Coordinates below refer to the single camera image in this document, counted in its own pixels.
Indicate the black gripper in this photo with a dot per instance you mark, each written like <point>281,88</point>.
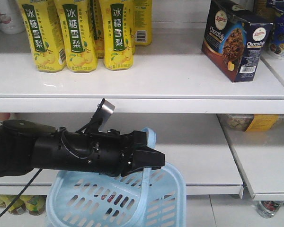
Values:
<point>109,153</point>

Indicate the light blue plastic basket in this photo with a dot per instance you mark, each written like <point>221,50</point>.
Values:
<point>148,198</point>

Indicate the blue Chocofello cookie box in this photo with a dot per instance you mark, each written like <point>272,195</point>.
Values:
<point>234,38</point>

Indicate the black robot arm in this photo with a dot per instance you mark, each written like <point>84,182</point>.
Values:
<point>26,145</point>

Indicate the white supermarket shelf unit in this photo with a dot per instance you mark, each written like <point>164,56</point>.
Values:
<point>176,90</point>

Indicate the clear cookie tray yellow label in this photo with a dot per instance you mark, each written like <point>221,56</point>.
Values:
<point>251,122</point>

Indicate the yellow pear drink bottle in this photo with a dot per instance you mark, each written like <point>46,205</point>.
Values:
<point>44,33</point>

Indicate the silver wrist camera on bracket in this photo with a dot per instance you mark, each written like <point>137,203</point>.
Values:
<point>102,114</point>

